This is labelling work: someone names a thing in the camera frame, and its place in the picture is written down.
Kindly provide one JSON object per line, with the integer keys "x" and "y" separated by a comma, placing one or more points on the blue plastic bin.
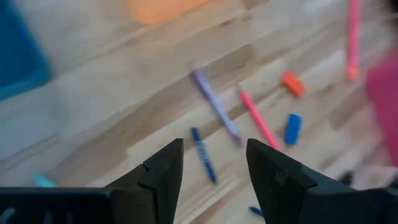
{"x": 18, "y": 46}

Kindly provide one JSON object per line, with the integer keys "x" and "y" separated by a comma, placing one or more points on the light teal pen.
{"x": 43, "y": 181}

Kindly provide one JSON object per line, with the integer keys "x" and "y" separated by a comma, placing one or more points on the blue eraser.
{"x": 293, "y": 129}

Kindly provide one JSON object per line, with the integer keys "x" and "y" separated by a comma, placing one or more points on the purple pen pink end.
{"x": 214, "y": 104}

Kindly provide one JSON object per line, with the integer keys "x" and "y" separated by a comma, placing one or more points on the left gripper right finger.
{"x": 280, "y": 189}

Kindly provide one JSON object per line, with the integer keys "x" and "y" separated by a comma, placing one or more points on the orange translucent plastic bin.
{"x": 161, "y": 11}

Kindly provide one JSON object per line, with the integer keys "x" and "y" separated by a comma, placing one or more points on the pink translucent plastic bin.
{"x": 385, "y": 102}

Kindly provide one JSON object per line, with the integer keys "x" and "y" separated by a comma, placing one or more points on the pink pencil orange cap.
{"x": 256, "y": 116}
{"x": 354, "y": 37}

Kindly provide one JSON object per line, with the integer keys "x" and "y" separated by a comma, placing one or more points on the dark blue crayon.
{"x": 203, "y": 155}
{"x": 255, "y": 211}

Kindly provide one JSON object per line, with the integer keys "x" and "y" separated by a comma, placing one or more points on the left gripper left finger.
{"x": 158, "y": 186}

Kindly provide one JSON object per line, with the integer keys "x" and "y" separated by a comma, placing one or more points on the orange eraser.
{"x": 293, "y": 84}

